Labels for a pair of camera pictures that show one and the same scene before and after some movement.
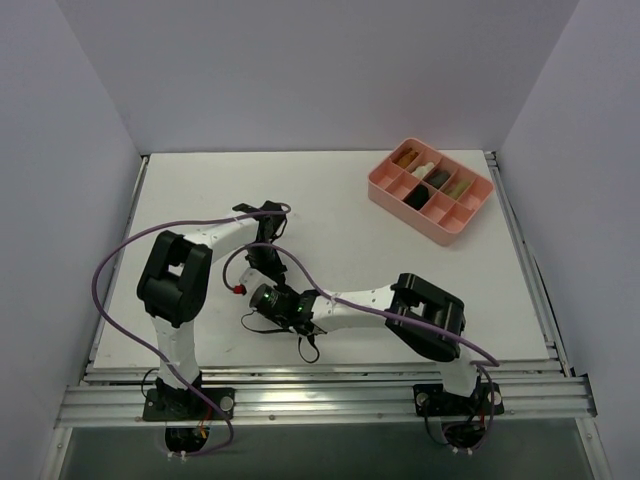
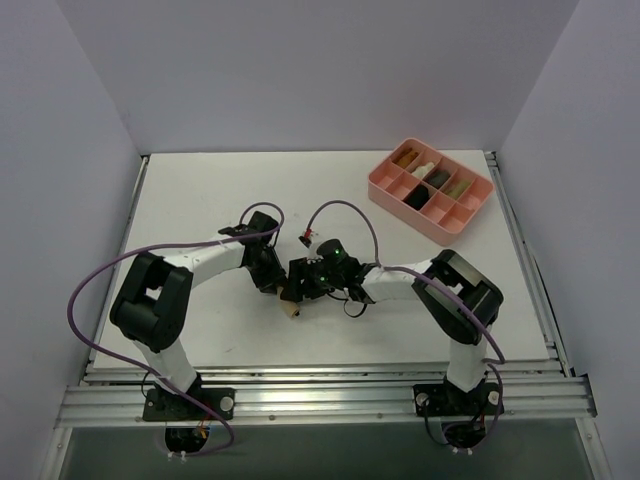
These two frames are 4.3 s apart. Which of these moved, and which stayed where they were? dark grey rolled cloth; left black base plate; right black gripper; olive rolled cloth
Moved: right black gripper
Stayed: olive rolled cloth; dark grey rolled cloth; left black base plate
